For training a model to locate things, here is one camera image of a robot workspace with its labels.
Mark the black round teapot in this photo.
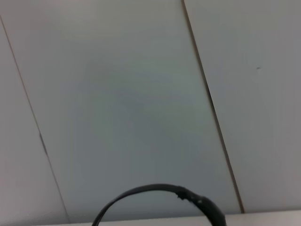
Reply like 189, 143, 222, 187
91, 183, 227, 226

